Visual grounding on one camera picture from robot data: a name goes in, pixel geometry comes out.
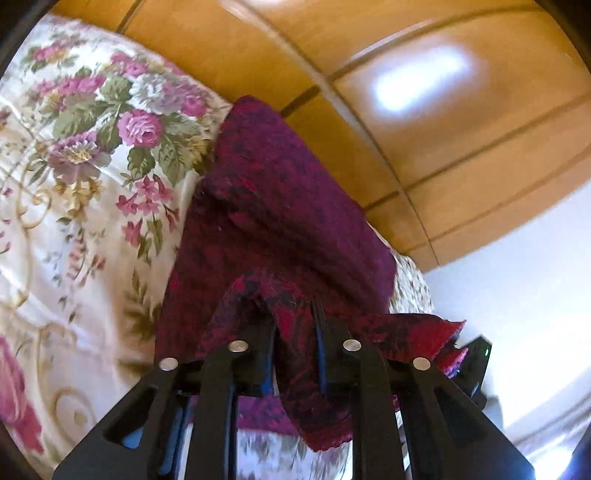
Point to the floral quilted bedspread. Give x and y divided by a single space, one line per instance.
103 143

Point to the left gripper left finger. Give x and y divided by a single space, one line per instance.
179 415

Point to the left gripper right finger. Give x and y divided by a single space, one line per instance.
409 419

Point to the dark red floral sweater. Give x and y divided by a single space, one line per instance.
268 230

